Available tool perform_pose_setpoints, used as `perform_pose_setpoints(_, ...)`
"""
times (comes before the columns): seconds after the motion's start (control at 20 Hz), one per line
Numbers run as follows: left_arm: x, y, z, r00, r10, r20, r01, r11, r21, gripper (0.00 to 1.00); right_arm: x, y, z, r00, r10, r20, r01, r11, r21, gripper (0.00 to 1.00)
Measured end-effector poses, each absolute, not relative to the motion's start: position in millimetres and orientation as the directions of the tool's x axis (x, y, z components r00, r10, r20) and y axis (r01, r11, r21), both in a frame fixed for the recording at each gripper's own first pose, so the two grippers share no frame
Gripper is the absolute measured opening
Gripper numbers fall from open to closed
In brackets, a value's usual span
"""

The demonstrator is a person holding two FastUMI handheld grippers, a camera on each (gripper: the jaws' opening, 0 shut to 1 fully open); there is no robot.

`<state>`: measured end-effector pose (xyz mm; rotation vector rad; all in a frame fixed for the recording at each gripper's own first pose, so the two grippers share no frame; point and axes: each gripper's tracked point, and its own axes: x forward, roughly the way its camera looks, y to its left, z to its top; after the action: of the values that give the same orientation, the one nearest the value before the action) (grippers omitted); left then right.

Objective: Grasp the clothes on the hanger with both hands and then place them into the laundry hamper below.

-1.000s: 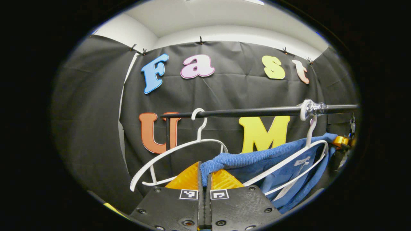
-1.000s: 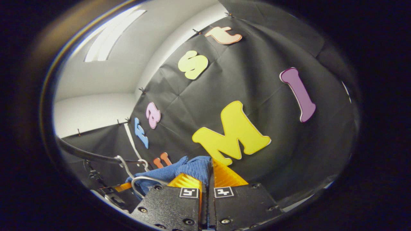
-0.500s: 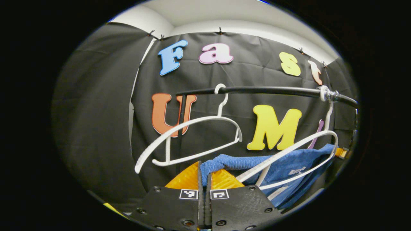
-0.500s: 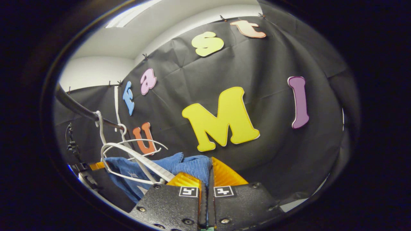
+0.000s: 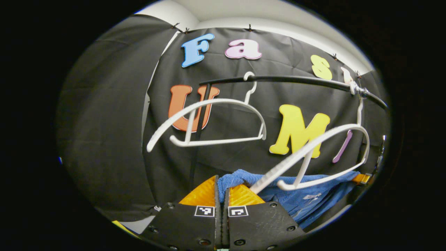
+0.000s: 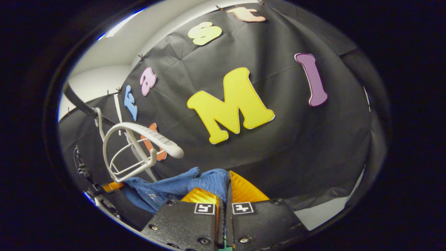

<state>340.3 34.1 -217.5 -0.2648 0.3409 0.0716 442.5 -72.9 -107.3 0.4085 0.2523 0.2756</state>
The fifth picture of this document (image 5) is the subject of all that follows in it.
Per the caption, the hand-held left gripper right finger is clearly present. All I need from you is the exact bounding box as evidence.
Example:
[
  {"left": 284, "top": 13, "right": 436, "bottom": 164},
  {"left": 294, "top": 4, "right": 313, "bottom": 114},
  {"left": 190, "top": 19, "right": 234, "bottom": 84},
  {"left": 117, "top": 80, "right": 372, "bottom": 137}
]
[{"left": 222, "top": 184, "right": 308, "bottom": 251}]

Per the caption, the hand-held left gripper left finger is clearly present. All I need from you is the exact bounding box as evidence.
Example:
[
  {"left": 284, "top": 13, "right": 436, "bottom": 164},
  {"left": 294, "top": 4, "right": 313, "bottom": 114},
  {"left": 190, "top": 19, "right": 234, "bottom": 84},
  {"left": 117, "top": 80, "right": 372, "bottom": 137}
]
[{"left": 139, "top": 175, "right": 222, "bottom": 251}]

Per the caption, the blue jacket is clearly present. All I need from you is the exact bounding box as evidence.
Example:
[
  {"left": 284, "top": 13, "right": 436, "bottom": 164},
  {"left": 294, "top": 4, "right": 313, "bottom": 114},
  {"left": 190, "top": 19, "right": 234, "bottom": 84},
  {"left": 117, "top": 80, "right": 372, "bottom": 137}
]
[{"left": 217, "top": 169, "right": 362, "bottom": 229}]

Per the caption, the white plastic clothes hanger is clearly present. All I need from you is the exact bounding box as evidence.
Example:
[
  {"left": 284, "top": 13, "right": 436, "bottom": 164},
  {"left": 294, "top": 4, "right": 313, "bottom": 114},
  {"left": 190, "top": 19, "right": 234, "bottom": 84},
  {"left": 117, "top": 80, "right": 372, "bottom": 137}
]
[
  {"left": 249, "top": 82, "right": 370, "bottom": 195},
  {"left": 146, "top": 71, "right": 267, "bottom": 153}
]

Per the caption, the black clothes rack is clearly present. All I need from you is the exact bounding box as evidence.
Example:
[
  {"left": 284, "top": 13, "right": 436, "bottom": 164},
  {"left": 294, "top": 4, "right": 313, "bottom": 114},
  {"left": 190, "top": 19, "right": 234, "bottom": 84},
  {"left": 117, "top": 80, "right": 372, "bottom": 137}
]
[{"left": 189, "top": 75, "right": 388, "bottom": 180}]

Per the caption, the black backdrop cloth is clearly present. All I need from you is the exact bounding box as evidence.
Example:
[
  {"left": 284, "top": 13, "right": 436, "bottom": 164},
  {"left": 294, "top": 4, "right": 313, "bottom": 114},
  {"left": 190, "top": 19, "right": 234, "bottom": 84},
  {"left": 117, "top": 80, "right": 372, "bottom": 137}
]
[{"left": 56, "top": 14, "right": 389, "bottom": 223}]

